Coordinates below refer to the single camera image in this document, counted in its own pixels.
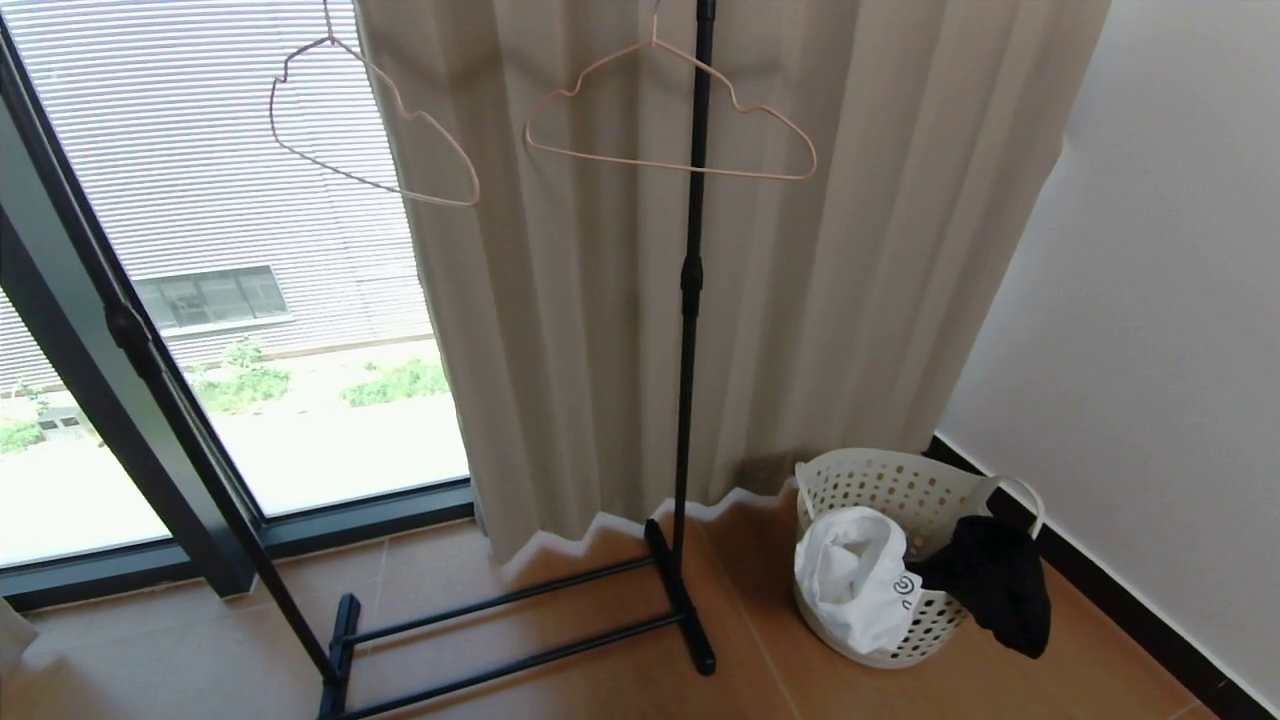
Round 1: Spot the pink clothes hanger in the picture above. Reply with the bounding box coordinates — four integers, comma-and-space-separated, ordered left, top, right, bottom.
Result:
268, 0, 482, 209
524, 0, 818, 182

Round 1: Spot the white printed t-shirt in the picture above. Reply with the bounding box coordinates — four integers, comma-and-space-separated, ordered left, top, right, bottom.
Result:
795, 506, 925, 657

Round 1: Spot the black clothes rack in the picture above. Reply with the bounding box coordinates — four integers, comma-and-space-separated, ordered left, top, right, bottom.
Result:
0, 0, 719, 720

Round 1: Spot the white laundry basket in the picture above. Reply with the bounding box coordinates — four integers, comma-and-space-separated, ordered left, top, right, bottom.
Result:
793, 448, 1047, 670

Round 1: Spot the beige curtain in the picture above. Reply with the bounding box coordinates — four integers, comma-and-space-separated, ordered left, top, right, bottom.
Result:
0, 598, 39, 681
352, 0, 1113, 567

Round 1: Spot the black garment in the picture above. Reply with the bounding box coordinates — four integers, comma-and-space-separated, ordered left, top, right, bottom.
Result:
905, 514, 1053, 660

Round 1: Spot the window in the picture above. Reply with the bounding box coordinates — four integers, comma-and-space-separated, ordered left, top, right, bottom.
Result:
0, 0, 476, 613

